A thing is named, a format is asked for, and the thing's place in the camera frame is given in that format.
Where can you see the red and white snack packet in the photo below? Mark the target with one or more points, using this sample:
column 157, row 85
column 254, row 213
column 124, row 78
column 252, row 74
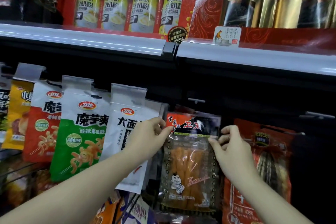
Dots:
column 42, row 132

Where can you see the dark snack packet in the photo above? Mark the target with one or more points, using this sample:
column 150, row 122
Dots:
column 4, row 105

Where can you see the red sunflower seed packet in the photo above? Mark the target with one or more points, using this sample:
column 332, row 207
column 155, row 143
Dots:
column 273, row 158

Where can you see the person's right hand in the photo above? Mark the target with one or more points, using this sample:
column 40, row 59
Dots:
column 233, row 158

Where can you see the person's left forearm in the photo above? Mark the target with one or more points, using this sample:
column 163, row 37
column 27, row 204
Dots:
column 78, row 189

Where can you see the yellow snack packet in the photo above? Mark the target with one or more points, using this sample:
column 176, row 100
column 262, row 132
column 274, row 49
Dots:
column 18, row 116

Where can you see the person's right forearm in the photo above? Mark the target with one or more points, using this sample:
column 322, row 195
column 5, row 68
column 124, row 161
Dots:
column 265, row 202

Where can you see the orange snack packet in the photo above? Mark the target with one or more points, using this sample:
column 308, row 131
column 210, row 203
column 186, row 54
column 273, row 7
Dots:
column 106, row 210

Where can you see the green and white snack packet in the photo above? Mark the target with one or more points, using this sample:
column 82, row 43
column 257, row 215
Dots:
column 78, row 142

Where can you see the clear packet of orange sticks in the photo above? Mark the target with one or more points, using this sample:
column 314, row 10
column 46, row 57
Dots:
column 189, row 171

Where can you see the person's right middle finger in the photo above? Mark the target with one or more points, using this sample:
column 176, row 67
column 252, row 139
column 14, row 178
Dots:
column 223, row 139

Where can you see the person's right thumb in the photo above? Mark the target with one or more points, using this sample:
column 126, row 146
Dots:
column 215, row 147

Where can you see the metal display hook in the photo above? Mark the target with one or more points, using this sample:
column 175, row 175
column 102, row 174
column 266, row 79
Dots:
column 196, row 100
column 317, row 115

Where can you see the grey shelf edge rail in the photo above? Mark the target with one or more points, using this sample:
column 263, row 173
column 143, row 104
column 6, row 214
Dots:
column 78, row 38
column 257, row 57

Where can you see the person's left thumb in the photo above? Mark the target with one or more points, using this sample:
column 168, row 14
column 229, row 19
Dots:
column 164, row 133

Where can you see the red gift box with bottles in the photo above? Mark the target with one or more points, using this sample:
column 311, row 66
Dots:
column 262, row 38

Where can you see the person's left hand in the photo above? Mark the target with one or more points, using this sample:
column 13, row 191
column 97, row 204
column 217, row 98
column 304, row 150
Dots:
column 143, row 142

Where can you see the purple and white snack packet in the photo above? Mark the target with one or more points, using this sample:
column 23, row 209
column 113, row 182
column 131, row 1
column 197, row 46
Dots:
column 136, row 212

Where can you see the clear plastic label holder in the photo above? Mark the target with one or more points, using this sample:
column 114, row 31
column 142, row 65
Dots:
column 76, row 84
column 28, row 72
column 127, row 95

